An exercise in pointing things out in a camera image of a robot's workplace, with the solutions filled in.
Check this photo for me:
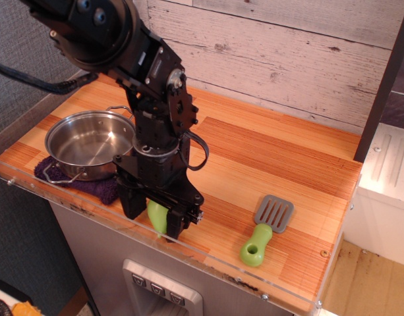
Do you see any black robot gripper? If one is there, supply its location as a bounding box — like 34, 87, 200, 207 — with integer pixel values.
113, 136, 204, 239

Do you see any green toy pear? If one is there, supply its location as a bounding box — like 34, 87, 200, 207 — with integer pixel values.
147, 200, 168, 234

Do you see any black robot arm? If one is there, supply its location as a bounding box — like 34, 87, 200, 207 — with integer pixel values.
26, 1, 204, 239

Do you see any stainless steel pot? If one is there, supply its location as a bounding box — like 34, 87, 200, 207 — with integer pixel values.
43, 106, 136, 184

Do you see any clear acrylic table guard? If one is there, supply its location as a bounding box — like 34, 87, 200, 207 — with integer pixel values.
0, 76, 361, 315

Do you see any purple cloth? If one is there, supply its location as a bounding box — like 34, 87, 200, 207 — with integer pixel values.
34, 156, 119, 205

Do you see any grey toy fridge cabinet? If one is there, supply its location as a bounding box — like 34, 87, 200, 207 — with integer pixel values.
51, 203, 313, 315

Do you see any grey green toy spatula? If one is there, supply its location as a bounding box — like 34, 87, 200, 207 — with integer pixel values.
239, 195, 295, 267

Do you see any orange yellow object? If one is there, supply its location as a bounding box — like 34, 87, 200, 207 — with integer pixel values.
11, 302, 42, 316

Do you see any white toy sink unit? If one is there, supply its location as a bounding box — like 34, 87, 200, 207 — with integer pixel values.
343, 124, 404, 265

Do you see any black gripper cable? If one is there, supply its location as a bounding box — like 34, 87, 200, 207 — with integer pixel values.
180, 130, 210, 172

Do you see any dark vertical post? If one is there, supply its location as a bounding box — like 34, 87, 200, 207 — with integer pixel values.
354, 17, 404, 163

